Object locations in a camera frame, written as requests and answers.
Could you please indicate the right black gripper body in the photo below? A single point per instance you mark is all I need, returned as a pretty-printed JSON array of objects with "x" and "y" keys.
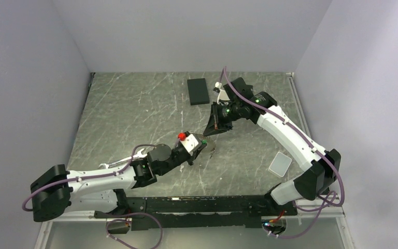
[{"x": 229, "y": 112}]

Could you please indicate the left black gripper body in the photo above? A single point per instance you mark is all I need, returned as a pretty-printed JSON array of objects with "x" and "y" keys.
[{"x": 179, "y": 158}]

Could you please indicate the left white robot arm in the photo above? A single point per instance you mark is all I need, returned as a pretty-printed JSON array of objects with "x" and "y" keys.
[{"x": 59, "y": 191}]

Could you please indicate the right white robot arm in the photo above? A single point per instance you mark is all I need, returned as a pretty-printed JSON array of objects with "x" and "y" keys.
[{"x": 319, "y": 166}]

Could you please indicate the black box with label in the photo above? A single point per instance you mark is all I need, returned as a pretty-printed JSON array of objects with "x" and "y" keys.
[{"x": 248, "y": 91}]

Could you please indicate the plain black rectangular box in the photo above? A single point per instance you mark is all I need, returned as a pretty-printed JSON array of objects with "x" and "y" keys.
[{"x": 198, "y": 91}]

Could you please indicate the upper silver wrench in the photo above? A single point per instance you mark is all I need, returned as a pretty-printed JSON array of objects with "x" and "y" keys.
[{"x": 123, "y": 161}]

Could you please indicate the clear plastic card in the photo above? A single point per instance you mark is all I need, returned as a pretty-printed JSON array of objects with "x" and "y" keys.
[{"x": 280, "y": 164}]

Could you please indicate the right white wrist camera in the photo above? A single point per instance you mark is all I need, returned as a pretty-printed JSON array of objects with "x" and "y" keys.
[{"x": 222, "y": 95}]

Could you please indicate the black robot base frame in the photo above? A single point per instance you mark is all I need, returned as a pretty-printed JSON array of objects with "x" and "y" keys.
[{"x": 248, "y": 211}]

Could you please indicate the aluminium rail frame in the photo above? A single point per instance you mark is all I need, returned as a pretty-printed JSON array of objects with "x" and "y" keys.
[{"x": 332, "y": 198}]

